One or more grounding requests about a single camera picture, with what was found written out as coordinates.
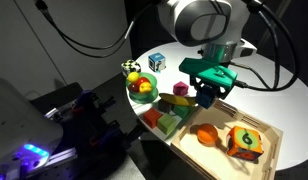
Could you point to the green plastic bowl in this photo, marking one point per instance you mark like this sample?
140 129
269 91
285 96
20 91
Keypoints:
144 96

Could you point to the dark red toy fruit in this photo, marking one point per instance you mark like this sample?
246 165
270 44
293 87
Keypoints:
134 88

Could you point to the blue block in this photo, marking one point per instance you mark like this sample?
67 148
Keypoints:
205 100

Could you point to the yellow orange toy fruit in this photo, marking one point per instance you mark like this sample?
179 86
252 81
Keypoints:
146 87

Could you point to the yellow toy lemon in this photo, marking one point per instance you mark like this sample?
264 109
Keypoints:
133 77

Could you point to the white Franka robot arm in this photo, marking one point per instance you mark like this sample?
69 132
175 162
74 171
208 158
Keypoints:
200 23

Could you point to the pink block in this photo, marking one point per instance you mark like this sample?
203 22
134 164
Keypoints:
180 89

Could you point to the aluminium rail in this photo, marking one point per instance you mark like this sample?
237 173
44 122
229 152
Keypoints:
60 159

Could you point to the dark green block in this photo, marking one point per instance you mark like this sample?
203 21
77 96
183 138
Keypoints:
181 111

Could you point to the grey block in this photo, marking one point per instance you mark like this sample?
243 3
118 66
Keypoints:
164 106

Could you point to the red toy apple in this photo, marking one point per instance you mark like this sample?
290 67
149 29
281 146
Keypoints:
144 80

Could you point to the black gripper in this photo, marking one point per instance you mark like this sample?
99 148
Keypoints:
214 89

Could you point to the white box with blue light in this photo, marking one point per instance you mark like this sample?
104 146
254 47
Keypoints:
24 126

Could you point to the cyan white marker cube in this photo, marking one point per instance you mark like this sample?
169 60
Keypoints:
157 62

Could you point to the orange block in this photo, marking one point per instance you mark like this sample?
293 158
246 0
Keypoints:
152 117

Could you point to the wooden crate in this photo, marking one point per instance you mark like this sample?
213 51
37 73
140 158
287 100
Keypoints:
260 128

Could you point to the black white checkered cube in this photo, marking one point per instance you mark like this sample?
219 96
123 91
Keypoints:
131 67

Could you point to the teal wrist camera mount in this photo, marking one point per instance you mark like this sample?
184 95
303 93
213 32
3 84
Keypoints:
210 71

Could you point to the orange soft cube number six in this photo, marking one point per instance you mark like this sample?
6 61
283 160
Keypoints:
245 143

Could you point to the light green block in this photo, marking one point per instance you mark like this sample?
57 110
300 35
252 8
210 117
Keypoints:
166 124

